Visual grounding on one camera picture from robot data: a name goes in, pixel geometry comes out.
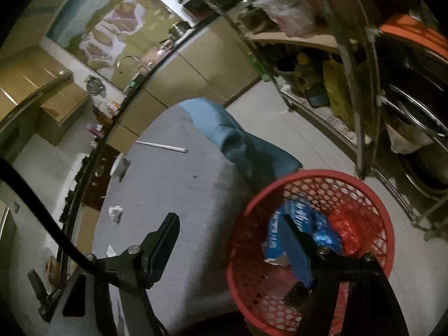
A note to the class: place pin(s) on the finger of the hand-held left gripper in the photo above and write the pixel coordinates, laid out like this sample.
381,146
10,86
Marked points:
43,295

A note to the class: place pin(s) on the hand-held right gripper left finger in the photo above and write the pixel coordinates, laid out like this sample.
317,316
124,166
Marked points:
159,257

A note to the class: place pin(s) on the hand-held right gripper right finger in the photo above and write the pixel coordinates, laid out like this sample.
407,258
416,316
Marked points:
295,252

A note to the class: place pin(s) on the blue snack packet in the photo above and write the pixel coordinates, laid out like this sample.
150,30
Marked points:
297,220

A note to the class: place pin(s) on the dark small packet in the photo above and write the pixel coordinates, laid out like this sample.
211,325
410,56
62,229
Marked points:
297,292

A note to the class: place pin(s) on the red mesh plastic basket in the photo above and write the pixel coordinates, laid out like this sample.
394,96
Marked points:
252,252

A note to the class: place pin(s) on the red wrapper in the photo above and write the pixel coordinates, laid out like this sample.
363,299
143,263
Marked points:
346,229

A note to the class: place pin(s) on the small white paper scrap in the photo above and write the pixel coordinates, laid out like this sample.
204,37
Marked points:
111,251

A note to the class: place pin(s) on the crumpled white paper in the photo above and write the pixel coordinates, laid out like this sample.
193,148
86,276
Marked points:
115,212

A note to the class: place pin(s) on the white tube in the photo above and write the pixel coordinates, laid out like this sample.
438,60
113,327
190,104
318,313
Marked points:
161,146

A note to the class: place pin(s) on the blue cloth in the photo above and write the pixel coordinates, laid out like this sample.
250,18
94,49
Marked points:
241,140

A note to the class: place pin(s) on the newspaper sheets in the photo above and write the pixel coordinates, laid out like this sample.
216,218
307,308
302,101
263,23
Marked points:
341,126

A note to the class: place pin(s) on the purple bottle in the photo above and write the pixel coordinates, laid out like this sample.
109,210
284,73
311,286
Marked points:
94,130

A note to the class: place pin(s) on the metal storage rack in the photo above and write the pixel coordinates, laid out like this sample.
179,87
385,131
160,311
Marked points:
371,129

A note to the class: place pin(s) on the small blue box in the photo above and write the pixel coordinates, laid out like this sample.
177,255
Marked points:
317,100

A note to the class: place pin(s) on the large steel pan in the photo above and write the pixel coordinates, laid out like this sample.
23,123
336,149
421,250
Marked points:
427,171

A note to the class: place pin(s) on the pale plastic bag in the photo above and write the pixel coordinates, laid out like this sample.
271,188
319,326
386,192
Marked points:
406,136

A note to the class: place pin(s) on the yellow plastic bag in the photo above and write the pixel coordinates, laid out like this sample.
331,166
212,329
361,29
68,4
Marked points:
336,91

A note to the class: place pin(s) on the hanging metal lid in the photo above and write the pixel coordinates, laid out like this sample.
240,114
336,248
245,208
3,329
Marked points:
96,85

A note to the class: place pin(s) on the kitchen counter with beige cabinets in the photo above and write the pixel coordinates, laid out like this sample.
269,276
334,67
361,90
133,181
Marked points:
210,63

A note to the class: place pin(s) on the metal faucet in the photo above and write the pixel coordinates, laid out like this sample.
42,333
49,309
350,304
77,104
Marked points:
127,58

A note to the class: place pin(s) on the stack of steel pots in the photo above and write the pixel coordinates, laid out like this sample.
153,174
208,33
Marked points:
413,87

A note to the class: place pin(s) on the wooden shelf board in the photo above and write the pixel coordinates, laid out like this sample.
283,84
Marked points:
297,38

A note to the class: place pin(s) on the dark kettle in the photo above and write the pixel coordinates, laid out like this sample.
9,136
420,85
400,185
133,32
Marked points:
178,28

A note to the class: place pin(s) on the white plastic bag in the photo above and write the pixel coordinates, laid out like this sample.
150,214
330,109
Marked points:
290,10

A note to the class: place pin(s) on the orange plastic basin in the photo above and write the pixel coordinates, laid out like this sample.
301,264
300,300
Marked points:
413,29

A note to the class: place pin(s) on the beige wall cabinet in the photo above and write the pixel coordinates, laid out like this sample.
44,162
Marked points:
31,87

